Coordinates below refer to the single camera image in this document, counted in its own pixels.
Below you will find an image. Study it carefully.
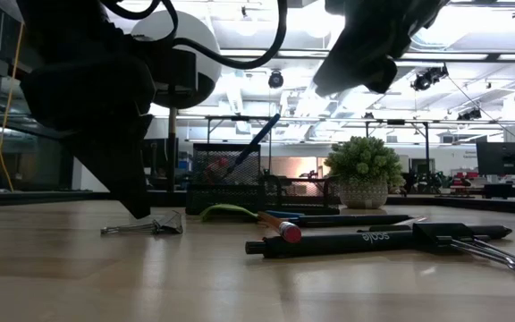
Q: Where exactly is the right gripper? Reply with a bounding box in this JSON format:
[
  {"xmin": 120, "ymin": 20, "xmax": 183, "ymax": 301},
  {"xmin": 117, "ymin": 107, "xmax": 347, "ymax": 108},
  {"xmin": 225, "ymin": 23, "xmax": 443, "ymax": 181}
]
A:
[{"xmin": 313, "ymin": 0, "xmax": 451, "ymax": 97}]

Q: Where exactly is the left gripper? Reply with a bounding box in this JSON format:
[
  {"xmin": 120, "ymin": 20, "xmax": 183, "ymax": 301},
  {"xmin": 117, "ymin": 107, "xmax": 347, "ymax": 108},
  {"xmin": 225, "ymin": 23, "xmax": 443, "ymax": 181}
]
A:
[{"xmin": 18, "ymin": 26, "xmax": 200, "ymax": 220}]

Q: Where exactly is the silver binder clip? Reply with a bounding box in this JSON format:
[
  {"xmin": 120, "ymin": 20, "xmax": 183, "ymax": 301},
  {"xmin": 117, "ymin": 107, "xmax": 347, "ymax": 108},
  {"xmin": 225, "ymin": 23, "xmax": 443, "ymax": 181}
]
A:
[{"xmin": 100, "ymin": 210, "xmax": 184, "ymax": 236}]

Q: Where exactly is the green sticky note pad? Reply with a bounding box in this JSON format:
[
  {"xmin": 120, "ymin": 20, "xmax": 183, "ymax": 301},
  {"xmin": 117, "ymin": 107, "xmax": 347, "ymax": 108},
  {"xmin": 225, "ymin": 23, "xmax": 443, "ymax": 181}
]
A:
[{"xmin": 199, "ymin": 203, "xmax": 259, "ymax": 224}]

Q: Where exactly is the plain black pen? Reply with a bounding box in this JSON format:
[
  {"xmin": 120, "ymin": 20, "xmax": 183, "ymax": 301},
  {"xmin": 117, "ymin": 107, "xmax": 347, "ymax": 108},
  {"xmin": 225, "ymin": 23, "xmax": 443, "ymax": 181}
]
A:
[
  {"xmin": 289, "ymin": 214, "xmax": 414, "ymax": 229},
  {"xmin": 357, "ymin": 225, "xmax": 513, "ymax": 241}
]

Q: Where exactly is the light wooden pencil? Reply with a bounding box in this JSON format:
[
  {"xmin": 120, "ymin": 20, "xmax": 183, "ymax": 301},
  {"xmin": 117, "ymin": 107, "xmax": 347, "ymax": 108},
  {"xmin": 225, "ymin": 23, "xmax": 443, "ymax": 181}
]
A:
[{"xmin": 391, "ymin": 216, "xmax": 428, "ymax": 226}]

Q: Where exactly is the black binder clip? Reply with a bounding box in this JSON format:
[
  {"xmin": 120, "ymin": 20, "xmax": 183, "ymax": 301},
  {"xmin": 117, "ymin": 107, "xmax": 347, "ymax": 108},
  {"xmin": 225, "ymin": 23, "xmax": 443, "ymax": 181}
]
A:
[{"xmin": 411, "ymin": 222, "xmax": 515, "ymax": 275}]

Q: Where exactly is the black pen with scale print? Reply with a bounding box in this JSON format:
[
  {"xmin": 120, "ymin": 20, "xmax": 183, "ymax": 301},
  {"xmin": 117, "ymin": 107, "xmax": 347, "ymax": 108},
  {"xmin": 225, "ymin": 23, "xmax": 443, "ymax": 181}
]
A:
[{"xmin": 244, "ymin": 230, "xmax": 494, "ymax": 260}]

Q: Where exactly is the pencil with pink eraser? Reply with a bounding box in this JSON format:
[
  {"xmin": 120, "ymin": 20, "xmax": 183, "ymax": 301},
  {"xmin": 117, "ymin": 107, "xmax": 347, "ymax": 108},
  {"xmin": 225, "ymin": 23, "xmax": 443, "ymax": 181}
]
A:
[{"xmin": 257, "ymin": 211, "xmax": 303, "ymax": 245}]

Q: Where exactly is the black mesh desk organizer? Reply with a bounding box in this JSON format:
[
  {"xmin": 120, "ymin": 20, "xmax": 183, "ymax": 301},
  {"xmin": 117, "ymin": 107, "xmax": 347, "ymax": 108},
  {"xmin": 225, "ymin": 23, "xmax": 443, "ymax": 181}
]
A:
[{"xmin": 184, "ymin": 142, "xmax": 342, "ymax": 216}]

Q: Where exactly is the black computer monitor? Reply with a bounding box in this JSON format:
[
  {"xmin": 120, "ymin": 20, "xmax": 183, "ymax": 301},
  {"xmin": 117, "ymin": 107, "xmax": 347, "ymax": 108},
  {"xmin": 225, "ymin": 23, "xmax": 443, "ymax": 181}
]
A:
[
  {"xmin": 143, "ymin": 137, "xmax": 180, "ymax": 180},
  {"xmin": 476, "ymin": 141, "xmax": 515, "ymax": 176}
]

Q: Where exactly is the black ceiling spotlight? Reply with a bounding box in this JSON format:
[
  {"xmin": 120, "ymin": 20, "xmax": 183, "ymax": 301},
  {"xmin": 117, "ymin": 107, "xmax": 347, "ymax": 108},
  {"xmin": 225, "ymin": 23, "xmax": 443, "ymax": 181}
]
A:
[
  {"xmin": 267, "ymin": 70, "xmax": 285, "ymax": 89},
  {"xmin": 410, "ymin": 65, "xmax": 450, "ymax": 93},
  {"xmin": 457, "ymin": 107, "xmax": 483, "ymax": 122}
]

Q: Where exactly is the green potted plant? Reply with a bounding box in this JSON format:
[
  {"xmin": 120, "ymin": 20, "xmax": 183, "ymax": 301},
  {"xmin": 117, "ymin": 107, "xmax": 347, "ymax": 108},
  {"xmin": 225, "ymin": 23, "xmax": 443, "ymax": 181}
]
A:
[{"xmin": 324, "ymin": 136, "xmax": 405, "ymax": 210}]

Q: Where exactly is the white globe table lamp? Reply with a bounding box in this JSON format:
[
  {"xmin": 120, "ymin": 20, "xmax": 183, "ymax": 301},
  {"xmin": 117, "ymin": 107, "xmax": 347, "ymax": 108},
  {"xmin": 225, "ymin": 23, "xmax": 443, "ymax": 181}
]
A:
[{"xmin": 130, "ymin": 9, "xmax": 223, "ymax": 208}]

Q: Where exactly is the small blue eraser block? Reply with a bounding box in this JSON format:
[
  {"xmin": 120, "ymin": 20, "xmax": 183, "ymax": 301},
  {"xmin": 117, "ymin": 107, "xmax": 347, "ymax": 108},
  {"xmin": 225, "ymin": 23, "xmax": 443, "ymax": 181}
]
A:
[{"xmin": 264, "ymin": 209, "xmax": 306, "ymax": 219}]

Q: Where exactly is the black background rack frame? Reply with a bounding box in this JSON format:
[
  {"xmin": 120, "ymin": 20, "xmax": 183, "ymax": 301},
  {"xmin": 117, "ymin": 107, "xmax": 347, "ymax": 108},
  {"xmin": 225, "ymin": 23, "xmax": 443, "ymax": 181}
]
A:
[
  {"xmin": 205, "ymin": 114, "xmax": 274, "ymax": 174},
  {"xmin": 364, "ymin": 118, "xmax": 431, "ymax": 176}
]

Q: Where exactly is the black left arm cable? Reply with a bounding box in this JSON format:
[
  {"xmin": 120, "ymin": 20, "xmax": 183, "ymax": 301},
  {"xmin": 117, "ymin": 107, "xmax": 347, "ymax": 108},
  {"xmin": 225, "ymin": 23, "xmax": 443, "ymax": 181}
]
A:
[{"xmin": 100, "ymin": 0, "xmax": 289, "ymax": 71}]

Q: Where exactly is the black aluminium table frame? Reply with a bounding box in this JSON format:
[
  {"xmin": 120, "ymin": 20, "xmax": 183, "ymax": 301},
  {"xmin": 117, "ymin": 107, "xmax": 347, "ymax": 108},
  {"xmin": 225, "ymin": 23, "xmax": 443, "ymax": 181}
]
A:
[{"xmin": 0, "ymin": 190, "xmax": 515, "ymax": 216}]

